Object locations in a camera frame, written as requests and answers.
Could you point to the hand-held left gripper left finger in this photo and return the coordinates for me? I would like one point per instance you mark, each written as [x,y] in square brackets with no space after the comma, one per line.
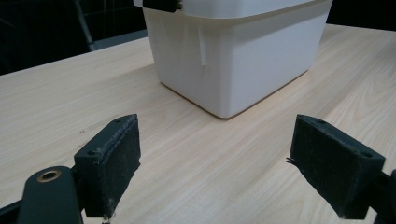
[109,168]

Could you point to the white box lid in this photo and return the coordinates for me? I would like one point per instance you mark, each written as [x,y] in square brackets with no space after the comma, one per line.
[249,6]

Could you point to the black metal stand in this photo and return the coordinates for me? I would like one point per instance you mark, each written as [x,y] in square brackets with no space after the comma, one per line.
[84,28]

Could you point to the white plastic storage box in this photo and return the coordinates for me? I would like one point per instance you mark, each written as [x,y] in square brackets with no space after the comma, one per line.
[249,62]

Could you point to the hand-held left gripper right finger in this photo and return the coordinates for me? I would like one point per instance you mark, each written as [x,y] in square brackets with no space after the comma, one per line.
[336,168]

